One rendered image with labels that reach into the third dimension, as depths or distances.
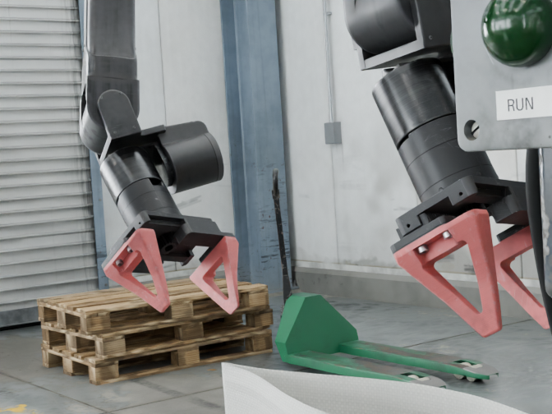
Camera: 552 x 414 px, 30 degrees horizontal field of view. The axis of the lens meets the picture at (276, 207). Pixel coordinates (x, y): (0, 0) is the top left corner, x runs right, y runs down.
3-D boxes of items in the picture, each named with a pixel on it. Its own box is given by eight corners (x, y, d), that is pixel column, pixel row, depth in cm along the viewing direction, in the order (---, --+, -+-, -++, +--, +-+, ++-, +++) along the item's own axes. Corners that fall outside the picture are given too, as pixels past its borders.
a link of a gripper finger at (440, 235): (568, 308, 68) (508, 185, 71) (522, 313, 63) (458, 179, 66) (485, 349, 72) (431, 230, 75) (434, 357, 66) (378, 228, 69)
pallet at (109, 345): (40, 343, 646) (39, 320, 645) (204, 315, 717) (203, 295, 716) (101, 360, 578) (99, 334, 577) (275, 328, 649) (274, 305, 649)
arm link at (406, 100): (353, 92, 78) (389, 48, 73) (425, 82, 81) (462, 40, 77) (388, 171, 76) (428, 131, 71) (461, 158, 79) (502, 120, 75)
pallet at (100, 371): (42, 365, 648) (40, 342, 647) (207, 337, 715) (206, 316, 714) (96, 385, 580) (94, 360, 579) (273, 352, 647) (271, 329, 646)
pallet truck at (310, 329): (244, 360, 628) (232, 171, 622) (313, 345, 659) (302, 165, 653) (429, 401, 499) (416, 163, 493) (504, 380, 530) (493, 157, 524)
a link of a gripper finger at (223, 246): (269, 290, 107) (229, 223, 112) (220, 287, 102) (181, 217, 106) (231, 330, 110) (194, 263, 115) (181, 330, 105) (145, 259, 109)
